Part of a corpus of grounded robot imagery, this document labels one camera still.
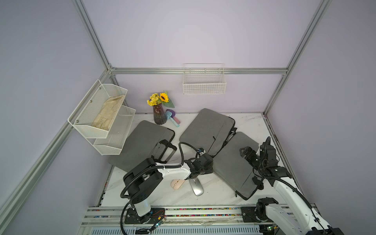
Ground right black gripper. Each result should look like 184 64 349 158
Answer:
240 146 265 171

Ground white wire wall basket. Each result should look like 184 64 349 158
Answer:
183 63 227 95

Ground beige cloth in shelf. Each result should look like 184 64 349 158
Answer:
92 95 125 131

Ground light blue toy shovel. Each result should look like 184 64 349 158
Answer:
165 112 180 127

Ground purple toy shovel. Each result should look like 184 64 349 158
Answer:
166 109 181 124

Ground silver computer mouse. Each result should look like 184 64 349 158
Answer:
189 178 204 196

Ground white two-tier mesh shelf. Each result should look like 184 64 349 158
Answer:
68 80 136 155

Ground aluminium frame rails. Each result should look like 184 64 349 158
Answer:
1 1 330 233

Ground yellow artificial sunflowers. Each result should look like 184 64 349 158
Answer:
147 92 175 108

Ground pink computer mouse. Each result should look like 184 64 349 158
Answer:
171 179 185 190

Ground grey laptop bag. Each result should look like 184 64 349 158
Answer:
179 108 237 157
213 132 264 200
108 120 177 172

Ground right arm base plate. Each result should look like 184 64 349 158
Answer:
240 206 273 223

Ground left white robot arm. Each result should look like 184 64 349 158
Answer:
120 149 213 217

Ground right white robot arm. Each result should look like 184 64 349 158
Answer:
240 137 343 235

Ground dark glass vase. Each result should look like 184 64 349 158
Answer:
153 104 167 125

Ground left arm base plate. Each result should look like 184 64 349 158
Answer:
123 208 165 224

